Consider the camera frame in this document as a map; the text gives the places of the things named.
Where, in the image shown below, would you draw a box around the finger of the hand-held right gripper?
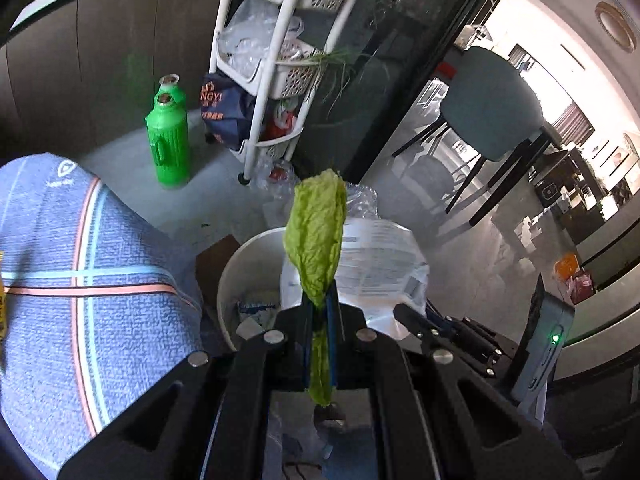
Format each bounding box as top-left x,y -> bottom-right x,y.
393,304 -> 501,378
427,312 -> 517,361

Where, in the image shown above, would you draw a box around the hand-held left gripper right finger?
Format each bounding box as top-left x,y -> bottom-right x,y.
325,280 -> 583,480

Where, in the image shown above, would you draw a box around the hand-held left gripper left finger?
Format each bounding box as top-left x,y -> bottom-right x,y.
57,304 -> 316,480

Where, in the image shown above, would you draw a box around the blue packet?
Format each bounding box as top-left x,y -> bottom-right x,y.
236,301 -> 281,333

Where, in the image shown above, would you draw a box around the white round waste bin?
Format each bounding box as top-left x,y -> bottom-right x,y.
216,227 -> 311,353

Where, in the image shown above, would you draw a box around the green vegetable leaf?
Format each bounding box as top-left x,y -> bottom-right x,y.
283,169 -> 348,406

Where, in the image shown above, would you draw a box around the orange plastic bag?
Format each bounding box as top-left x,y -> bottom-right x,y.
555,254 -> 596,306

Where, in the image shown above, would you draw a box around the brown cardboard piece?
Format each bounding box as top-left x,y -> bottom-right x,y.
195,234 -> 242,306

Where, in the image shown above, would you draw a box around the clear crumpled plastic bag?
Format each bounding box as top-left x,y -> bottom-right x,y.
345,182 -> 387,222

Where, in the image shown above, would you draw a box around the red and white packets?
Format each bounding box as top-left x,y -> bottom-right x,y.
262,100 -> 301,141

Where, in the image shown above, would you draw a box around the grey dining chair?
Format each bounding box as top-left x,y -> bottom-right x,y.
391,46 -> 551,227

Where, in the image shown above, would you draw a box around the green thermos bottle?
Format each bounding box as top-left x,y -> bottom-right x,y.
159,74 -> 187,111
145,91 -> 191,190

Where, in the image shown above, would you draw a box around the dark blue shopping bag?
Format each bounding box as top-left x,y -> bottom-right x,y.
201,72 -> 256,151

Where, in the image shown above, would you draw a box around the black framed glass door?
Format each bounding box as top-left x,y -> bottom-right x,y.
295,0 -> 506,183

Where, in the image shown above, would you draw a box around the white plastic storage rack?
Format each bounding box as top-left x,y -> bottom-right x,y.
207,0 -> 378,186

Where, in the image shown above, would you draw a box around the green onion bunch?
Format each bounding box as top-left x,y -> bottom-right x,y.
300,45 -> 381,106

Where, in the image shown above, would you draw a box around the bundle of clear plastic bags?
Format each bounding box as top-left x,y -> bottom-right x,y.
217,0 -> 303,78

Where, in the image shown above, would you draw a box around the round ceiling light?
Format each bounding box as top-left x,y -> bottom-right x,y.
595,1 -> 636,51

